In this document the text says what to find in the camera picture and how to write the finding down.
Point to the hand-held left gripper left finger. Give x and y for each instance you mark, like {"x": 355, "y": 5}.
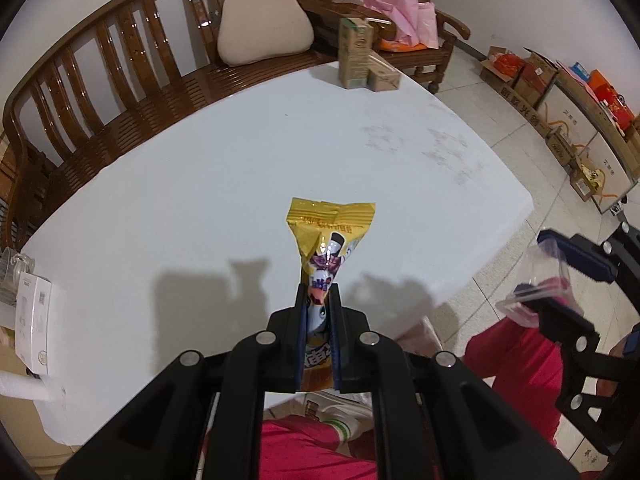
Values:
{"x": 301, "y": 340}

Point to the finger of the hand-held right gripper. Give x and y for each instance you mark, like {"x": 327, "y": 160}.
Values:
{"x": 565, "y": 317}
{"x": 585, "y": 260}

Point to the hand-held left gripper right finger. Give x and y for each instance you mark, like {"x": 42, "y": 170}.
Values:
{"x": 336, "y": 340}

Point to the clear plastic cup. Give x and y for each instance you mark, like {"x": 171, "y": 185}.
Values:
{"x": 520, "y": 310}

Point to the yellow snack packet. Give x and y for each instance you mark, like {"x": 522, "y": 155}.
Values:
{"x": 325, "y": 230}

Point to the row of cardboard boxes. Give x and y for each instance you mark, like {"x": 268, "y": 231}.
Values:
{"x": 565, "y": 105}

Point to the wooden armchair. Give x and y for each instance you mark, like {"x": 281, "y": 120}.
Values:
{"x": 430, "y": 60}

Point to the small brown drink carton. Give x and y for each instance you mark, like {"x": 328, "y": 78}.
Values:
{"x": 384, "y": 76}

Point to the white carton box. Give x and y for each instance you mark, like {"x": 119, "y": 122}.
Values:
{"x": 32, "y": 320}

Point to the white foam roll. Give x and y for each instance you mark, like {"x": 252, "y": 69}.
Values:
{"x": 27, "y": 387}

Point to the orange cloth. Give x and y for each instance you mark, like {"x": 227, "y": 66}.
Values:
{"x": 400, "y": 45}

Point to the tall green drink carton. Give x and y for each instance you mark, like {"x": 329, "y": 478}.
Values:
{"x": 355, "y": 52}

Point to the clear glass cup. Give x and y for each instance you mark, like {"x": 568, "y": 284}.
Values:
{"x": 15, "y": 275}

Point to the wooden slatted bench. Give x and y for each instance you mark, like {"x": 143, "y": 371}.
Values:
{"x": 125, "y": 105}

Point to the pink plastic bag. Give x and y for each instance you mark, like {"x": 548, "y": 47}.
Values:
{"x": 400, "y": 7}

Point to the beige cushion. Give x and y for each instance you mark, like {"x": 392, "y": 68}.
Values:
{"x": 262, "y": 25}

